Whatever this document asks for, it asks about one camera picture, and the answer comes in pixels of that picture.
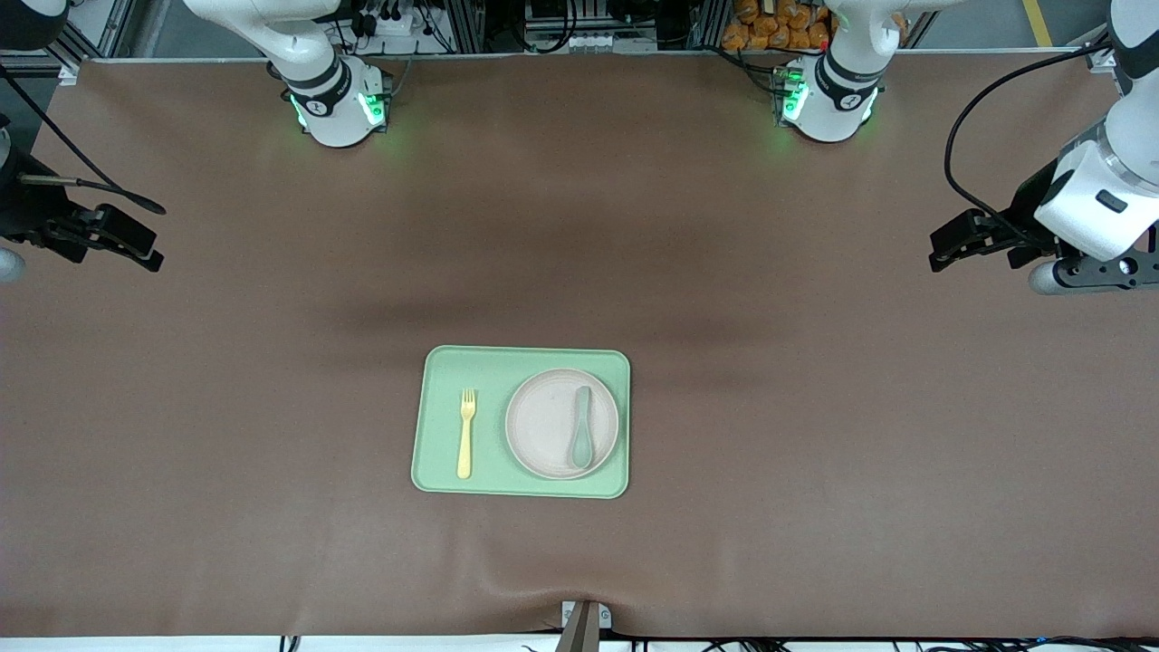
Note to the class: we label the yellow plastic fork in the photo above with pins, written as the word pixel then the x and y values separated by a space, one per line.
pixel 465 453

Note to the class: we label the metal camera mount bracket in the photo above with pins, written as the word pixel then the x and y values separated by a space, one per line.
pixel 584 634

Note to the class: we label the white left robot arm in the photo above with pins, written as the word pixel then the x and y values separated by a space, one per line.
pixel 838 100

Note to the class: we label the aluminium frame profile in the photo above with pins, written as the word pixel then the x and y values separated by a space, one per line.
pixel 71 71
pixel 1100 59

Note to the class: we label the orange toy food pile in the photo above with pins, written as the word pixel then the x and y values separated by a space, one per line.
pixel 770 36

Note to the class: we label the brown table cover cloth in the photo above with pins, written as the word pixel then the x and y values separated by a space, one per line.
pixel 226 407

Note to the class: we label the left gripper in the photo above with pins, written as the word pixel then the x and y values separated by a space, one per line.
pixel 1029 206

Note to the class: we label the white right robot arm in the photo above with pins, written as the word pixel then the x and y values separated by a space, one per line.
pixel 330 118

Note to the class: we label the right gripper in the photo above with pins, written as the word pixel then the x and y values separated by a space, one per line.
pixel 27 210

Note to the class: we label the grey-green plastic spoon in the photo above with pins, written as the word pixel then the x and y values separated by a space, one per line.
pixel 580 448

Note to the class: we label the light green rectangular tray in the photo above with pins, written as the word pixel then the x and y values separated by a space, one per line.
pixel 439 453

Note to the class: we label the round beige plate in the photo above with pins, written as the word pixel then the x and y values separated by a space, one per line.
pixel 543 426

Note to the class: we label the white power strip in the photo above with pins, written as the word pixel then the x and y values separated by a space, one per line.
pixel 398 25

